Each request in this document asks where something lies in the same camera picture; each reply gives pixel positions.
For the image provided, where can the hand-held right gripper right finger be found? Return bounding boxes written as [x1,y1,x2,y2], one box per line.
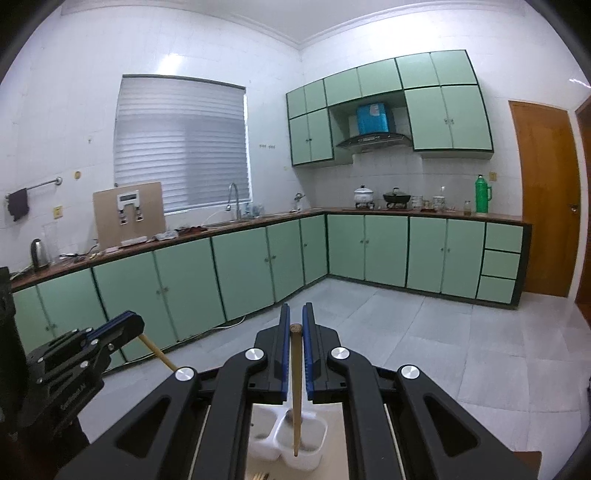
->
[301,302,542,480]

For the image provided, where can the metal towel bar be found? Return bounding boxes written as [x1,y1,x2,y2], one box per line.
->
[6,176,63,200]

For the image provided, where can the green upper wall cabinets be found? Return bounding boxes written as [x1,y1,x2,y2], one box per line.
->
[285,50,495,168]

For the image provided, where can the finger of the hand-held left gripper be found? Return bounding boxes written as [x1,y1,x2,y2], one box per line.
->
[25,311,146,387]

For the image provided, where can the wooden board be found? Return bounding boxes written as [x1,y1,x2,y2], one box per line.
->
[92,181,168,252]

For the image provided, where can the blue wrapped hood chimney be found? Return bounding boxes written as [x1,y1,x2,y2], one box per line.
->
[355,102,394,136]

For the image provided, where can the light wooden chopstick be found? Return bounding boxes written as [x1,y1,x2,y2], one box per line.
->
[137,333,180,374]

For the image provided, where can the green kitchen base cabinets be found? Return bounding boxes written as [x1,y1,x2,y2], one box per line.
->
[0,207,533,384]

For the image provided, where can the white device on board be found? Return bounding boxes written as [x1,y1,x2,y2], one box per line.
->
[116,191,144,227]

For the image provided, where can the white two-compartment utensil holder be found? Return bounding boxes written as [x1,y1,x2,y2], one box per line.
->
[249,404,329,469]

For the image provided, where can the green thermos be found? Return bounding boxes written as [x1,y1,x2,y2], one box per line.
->
[475,174,494,214]

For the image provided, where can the black range hood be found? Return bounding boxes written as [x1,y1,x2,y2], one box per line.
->
[335,133,414,151]

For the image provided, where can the pale wooden chopstick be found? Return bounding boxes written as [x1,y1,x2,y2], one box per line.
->
[288,324,304,457]

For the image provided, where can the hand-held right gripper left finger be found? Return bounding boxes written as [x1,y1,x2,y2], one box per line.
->
[53,302,293,480]

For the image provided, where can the wooden door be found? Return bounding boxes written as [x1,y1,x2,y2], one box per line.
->
[509,100,581,298]

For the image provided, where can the cloths on counter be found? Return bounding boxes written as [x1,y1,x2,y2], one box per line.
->
[154,225,206,241]

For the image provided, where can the wooden doorway frame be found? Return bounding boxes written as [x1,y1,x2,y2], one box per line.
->
[575,97,591,305]

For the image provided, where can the metal kitchen faucet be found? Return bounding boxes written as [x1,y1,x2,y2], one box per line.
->
[226,182,242,220]

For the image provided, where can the dark hanging towel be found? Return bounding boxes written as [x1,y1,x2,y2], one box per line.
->
[8,188,29,222]

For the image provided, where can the white window blind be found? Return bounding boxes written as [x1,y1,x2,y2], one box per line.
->
[113,75,254,215]

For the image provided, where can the steel electric kettle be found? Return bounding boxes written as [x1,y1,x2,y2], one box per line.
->
[30,239,51,272]

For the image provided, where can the black wok with lid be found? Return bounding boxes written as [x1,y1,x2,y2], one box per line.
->
[382,187,411,208]

